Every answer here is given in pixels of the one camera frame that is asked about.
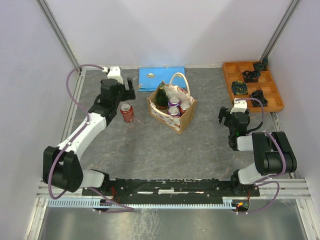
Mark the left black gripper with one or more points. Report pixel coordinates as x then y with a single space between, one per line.
128 94

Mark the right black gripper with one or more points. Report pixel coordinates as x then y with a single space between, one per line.
223 112

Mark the red soda can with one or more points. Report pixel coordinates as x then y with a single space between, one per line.
184 106
127 112

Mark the patterned canvas tote bag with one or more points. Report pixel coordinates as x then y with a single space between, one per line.
176 123

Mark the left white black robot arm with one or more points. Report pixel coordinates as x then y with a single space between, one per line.
61 164

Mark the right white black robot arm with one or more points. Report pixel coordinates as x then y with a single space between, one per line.
272 154

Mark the blue printed folded cloth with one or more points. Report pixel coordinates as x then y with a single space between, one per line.
150 77

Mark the rolled dark sock left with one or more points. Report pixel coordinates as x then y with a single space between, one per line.
239 88

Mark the rolled dark sock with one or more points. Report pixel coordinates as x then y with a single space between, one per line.
261 65
239 88
251 76
258 95

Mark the dark green glass bottle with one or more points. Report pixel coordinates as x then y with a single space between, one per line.
161 98

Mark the orange compartment tray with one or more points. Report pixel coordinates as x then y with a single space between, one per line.
233 72

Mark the rolled dark sock bottom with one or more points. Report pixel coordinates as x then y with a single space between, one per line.
258 95

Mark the rolled dark sock middle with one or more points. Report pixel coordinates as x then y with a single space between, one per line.
251 76

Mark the purple soda can front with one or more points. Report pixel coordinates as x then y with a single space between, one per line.
174 111

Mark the purple soda can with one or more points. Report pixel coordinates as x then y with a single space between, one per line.
174 111
174 101

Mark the purple soda can rear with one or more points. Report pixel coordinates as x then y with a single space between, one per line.
174 101

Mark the rolled dark sock top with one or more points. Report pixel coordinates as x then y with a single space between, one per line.
261 65

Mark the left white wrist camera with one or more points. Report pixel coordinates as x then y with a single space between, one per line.
113 72

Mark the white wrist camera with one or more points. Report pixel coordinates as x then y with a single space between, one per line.
113 72
239 106

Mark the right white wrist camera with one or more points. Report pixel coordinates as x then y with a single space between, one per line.
239 106

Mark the aluminium frame rail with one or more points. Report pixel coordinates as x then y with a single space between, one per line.
288 189

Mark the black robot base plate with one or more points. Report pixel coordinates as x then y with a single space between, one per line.
125 190

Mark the blue slotted cable duct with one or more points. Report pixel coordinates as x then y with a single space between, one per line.
97 203

